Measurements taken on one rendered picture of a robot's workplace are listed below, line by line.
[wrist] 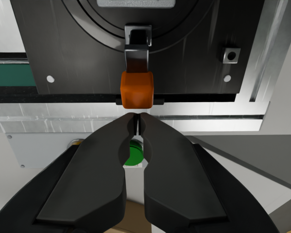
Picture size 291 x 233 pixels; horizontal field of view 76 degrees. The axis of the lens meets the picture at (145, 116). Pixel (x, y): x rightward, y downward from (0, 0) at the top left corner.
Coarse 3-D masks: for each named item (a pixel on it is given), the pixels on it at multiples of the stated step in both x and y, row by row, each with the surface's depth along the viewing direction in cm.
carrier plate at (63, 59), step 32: (32, 0) 17; (224, 0) 18; (256, 0) 18; (32, 32) 19; (64, 32) 19; (192, 32) 19; (224, 32) 19; (32, 64) 20; (64, 64) 20; (96, 64) 20; (160, 64) 20; (192, 64) 20; (224, 64) 21
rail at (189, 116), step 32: (0, 96) 26; (32, 96) 26; (64, 96) 25; (96, 96) 25; (160, 96) 23; (192, 96) 26; (224, 96) 26; (0, 128) 25; (32, 128) 25; (64, 128) 26; (96, 128) 26; (192, 128) 26; (224, 128) 26; (256, 128) 26
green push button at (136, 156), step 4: (132, 144) 26; (136, 144) 26; (132, 148) 26; (136, 148) 26; (140, 148) 26; (132, 152) 26; (136, 152) 26; (140, 152) 26; (132, 156) 27; (136, 156) 27; (140, 156) 27; (128, 160) 27; (132, 160) 27; (136, 160) 27; (140, 160) 27; (124, 164) 27; (128, 164) 27; (132, 164) 27; (136, 164) 28
